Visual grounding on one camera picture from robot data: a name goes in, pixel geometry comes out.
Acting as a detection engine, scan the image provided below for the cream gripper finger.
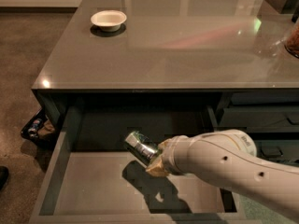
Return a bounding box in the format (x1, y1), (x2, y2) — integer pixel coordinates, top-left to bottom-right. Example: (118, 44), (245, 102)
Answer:
(158, 138), (171, 151)
(146, 155), (173, 177)

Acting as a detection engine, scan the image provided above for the dark lower drawer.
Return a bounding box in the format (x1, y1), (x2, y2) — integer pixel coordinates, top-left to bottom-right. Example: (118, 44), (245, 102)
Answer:
(255, 140), (299, 167)

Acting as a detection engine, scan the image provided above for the black bin with cans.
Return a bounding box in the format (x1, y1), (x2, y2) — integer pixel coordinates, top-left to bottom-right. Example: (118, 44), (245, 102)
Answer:
(21, 108), (58, 149)

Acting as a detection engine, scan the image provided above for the white paper bowl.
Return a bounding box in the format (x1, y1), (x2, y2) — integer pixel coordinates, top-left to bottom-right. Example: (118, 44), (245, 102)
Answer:
(91, 10), (127, 32)

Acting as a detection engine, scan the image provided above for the green soda can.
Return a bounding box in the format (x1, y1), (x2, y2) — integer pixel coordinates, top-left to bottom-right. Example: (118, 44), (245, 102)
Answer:
(124, 131), (160, 166)

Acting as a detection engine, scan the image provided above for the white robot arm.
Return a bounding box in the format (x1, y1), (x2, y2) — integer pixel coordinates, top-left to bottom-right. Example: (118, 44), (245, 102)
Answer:
(146, 130), (299, 222)

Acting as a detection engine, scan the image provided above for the brown object on table edge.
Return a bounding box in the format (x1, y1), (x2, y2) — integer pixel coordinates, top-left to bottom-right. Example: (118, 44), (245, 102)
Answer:
(284, 25), (299, 58)

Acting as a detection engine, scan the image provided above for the dark middle drawer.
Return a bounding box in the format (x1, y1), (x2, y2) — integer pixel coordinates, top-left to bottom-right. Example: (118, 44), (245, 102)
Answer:
(218, 106), (299, 133)

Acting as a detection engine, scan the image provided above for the open grey top drawer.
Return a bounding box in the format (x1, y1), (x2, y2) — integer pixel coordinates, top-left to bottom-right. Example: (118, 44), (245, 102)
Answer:
(30, 106), (245, 224)

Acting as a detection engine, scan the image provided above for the dark drawer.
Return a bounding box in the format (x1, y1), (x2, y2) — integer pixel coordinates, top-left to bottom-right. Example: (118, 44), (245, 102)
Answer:
(218, 106), (299, 133)
(255, 140), (299, 167)

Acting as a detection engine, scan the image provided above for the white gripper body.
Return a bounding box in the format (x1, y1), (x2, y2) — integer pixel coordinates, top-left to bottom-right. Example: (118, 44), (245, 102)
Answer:
(162, 135), (189, 175)

